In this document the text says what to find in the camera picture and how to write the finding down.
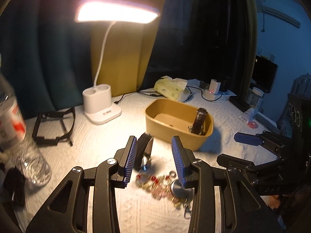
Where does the brown strap wristwatch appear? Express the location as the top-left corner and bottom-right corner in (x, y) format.
(188, 108), (208, 135)

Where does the round silver compact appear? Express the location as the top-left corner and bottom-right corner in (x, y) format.
(170, 179), (193, 201)

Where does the red gold bead bracelet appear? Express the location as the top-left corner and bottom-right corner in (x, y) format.
(135, 171), (168, 191)

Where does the pink gold charm bracelet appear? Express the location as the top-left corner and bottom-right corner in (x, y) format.
(150, 171), (192, 220)

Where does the small red round lid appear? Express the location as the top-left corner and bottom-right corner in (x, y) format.
(248, 121), (258, 129)

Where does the white tube with barcode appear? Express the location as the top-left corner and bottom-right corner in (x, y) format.
(239, 107), (255, 124)

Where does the white lidded jar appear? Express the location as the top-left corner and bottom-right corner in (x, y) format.
(250, 87), (264, 110)

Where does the white charger power strip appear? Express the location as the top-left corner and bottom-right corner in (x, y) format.
(199, 79), (236, 102)

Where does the black monitor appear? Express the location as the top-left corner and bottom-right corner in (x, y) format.
(251, 56), (278, 93)

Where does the yellow storage box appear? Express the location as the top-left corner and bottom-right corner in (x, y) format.
(145, 98), (214, 151)

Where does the white textured table cloth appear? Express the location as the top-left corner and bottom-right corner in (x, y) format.
(26, 101), (281, 232)

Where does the clear plastic water bottle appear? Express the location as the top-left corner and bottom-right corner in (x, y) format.
(1, 74), (52, 187)

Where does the yellow tissue pack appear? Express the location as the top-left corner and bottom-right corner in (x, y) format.
(154, 76), (192, 102)

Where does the white LED desk lamp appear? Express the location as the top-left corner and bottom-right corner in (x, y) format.
(74, 0), (160, 125)

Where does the white air conditioner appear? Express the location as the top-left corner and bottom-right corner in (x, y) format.
(256, 0), (301, 28)

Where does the yellow curtain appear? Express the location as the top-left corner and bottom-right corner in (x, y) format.
(91, 0), (165, 96)

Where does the dark teal curtain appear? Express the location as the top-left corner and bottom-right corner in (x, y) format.
(1, 0), (93, 119)

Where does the black strap bundle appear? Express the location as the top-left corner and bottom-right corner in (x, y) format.
(2, 167), (28, 208)

